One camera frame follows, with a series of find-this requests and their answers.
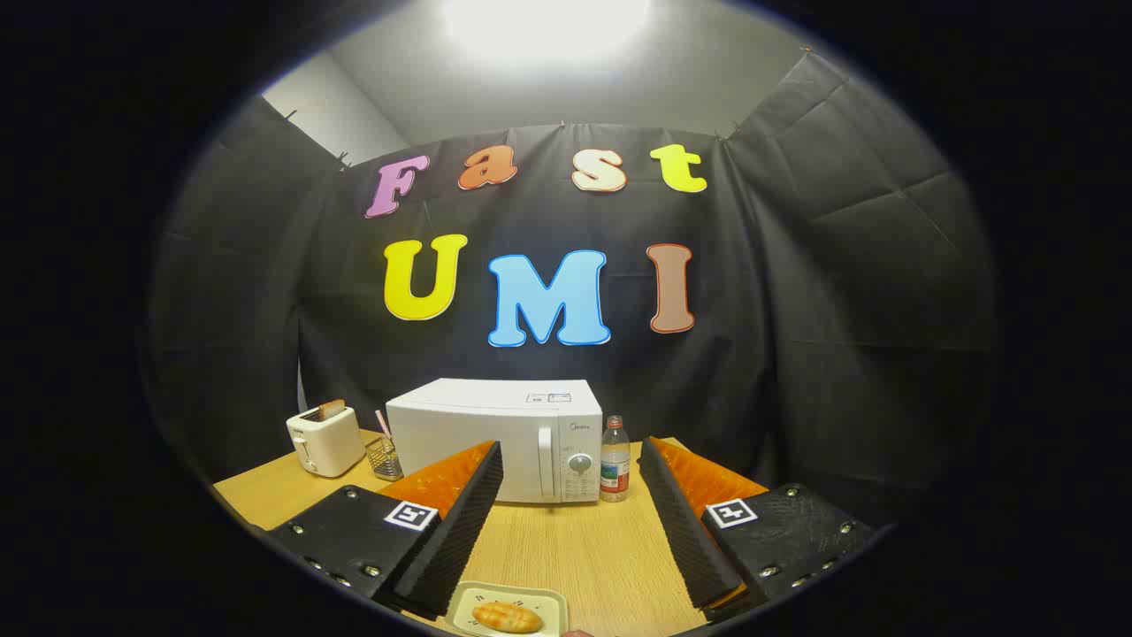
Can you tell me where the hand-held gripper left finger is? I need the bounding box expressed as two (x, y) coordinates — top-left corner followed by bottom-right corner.
(265, 440), (505, 620)

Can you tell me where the ceiling light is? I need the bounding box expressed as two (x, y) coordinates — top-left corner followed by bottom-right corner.
(438, 0), (655, 63)

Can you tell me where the white microwave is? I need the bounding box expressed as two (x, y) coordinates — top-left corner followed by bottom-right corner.
(386, 379), (604, 505)

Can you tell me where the white toaster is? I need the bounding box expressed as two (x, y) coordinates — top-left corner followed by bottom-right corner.
(286, 405), (367, 479)

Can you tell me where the wire mesh basket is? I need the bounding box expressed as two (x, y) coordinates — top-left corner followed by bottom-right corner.
(365, 436), (404, 481)

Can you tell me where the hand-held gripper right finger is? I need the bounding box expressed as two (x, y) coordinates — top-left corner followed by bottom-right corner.
(639, 435), (876, 625)

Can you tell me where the golden bread roll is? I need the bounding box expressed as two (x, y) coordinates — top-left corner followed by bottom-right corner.
(472, 601), (543, 634)

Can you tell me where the pale green square plate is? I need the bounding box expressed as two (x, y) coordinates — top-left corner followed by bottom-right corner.
(444, 581), (569, 637)

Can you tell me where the clear plastic water bottle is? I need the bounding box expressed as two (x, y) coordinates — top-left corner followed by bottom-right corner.
(600, 415), (631, 503)

